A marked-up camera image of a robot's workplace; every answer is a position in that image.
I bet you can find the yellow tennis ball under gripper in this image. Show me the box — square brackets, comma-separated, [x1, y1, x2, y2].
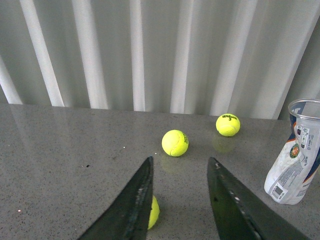
[147, 195, 160, 230]

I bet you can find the clear plastic tennis ball can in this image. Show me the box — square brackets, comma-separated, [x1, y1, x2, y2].
[264, 98, 320, 205]

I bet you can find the Head Team tennis ball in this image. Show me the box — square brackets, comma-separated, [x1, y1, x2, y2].
[161, 129, 189, 157]

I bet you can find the Wilson 3 tennis ball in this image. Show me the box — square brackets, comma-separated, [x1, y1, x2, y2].
[215, 113, 241, 137]

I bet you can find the white pleated curtain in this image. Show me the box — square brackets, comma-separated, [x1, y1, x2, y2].
[0, 0, 320, 119]

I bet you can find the left gripper black top-view left finger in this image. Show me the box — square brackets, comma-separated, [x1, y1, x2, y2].
[79, 156, 154, 240]

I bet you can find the left gripper black top-view right finger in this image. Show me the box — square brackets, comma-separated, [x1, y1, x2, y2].
[207, 157, 307, 240]

